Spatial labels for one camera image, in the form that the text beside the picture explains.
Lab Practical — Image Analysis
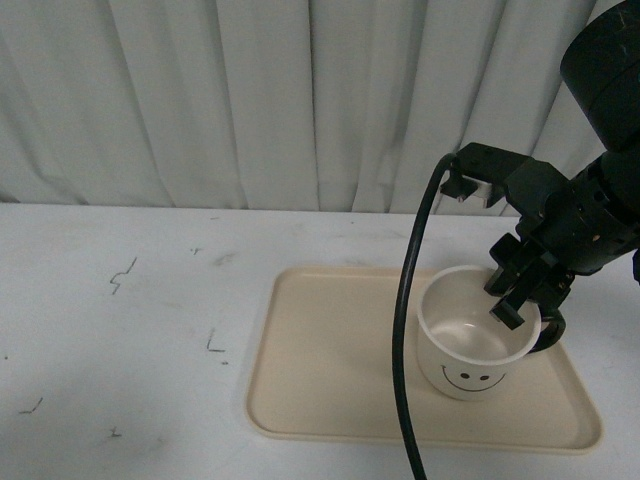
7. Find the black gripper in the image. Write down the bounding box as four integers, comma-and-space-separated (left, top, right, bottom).
485, 158, 639, 330

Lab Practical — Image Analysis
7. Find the white smiley mug black handle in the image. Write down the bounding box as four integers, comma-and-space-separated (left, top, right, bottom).
416, 265, 566, 401

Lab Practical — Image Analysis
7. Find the beige plastic tray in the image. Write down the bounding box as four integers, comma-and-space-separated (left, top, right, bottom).
246, 266, 603, 454

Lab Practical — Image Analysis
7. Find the white pleated curtain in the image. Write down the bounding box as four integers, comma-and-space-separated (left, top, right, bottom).
1, 1, 609, 213

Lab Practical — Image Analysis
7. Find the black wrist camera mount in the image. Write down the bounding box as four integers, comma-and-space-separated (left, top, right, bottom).
440, 142, 530, 209

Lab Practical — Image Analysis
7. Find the black cable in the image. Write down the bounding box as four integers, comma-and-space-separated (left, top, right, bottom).
392, 152, 459, 480

